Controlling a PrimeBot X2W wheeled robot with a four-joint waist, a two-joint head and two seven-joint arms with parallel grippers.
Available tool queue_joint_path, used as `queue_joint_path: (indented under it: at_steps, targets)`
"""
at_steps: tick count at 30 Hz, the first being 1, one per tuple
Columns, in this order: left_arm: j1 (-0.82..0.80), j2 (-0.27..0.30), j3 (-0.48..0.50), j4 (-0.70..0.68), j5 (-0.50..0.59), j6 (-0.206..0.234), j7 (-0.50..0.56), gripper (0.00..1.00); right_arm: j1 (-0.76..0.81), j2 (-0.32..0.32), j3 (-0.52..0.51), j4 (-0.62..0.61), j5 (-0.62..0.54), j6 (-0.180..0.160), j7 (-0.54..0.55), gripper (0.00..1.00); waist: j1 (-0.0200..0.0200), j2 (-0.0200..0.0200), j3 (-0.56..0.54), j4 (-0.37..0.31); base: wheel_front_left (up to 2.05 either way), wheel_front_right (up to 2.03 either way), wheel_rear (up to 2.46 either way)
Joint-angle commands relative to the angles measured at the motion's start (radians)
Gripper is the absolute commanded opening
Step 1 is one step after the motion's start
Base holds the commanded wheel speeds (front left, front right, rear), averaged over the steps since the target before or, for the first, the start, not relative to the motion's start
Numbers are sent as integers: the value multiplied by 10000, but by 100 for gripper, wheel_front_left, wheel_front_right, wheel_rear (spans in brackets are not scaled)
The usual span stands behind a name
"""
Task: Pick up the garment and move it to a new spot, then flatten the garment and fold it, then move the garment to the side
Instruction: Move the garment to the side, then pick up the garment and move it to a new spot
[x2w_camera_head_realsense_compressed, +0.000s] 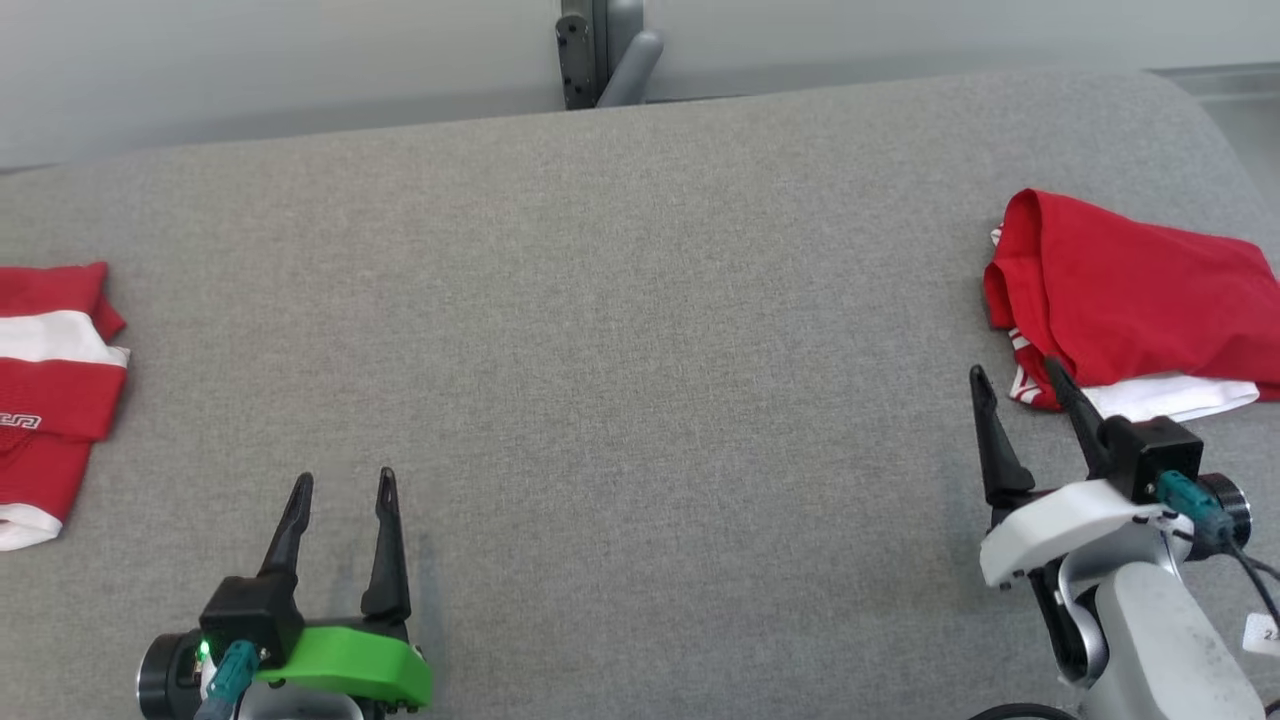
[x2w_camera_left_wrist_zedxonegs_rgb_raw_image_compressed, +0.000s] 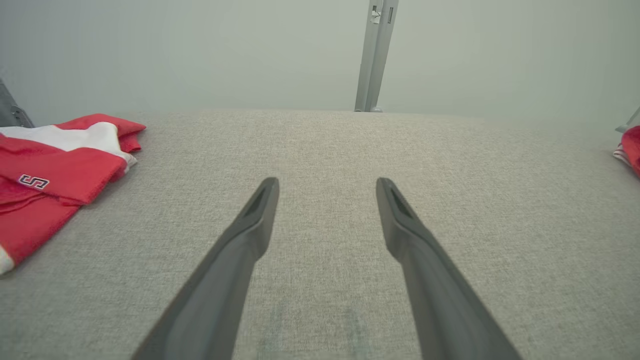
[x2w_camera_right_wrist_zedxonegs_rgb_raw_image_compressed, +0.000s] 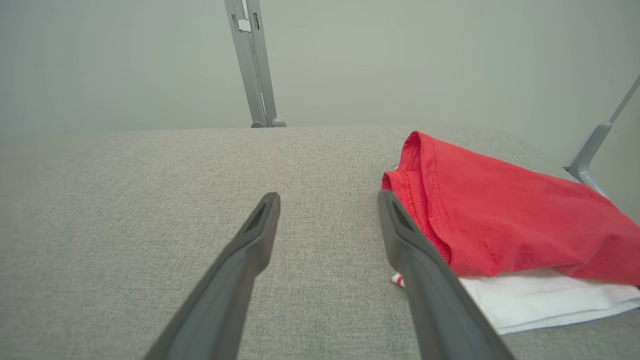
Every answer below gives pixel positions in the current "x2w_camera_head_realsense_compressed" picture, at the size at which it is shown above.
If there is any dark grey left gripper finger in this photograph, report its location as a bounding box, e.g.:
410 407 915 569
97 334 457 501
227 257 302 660
361 467 412 623
257 472 315 581

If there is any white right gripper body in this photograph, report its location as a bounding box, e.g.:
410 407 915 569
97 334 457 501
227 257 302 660
979 480 1168 590

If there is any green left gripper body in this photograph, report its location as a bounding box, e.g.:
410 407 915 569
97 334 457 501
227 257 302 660
255 625 434 713

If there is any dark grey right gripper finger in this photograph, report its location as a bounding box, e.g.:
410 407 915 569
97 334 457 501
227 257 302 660
1043 357 1118 481
967 365 1037 507

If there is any red white jersey shirt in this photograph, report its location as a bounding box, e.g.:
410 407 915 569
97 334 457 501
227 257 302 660
983 188 1280 423

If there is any teal left camera connector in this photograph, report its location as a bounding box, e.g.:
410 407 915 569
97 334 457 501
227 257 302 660
195 640 263 720

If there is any teal camera connector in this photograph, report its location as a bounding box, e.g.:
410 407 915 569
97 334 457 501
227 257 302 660
195 640 263 720
1156 470 1237 551

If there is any teal right camera connector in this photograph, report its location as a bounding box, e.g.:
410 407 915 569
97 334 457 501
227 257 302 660
1156 470 1237 551

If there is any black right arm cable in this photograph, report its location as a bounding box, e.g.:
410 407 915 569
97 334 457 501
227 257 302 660
965 703 1081 720

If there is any thin black right camera cable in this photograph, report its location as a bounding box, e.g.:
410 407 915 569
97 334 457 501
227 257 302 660
1222 535 1280 626

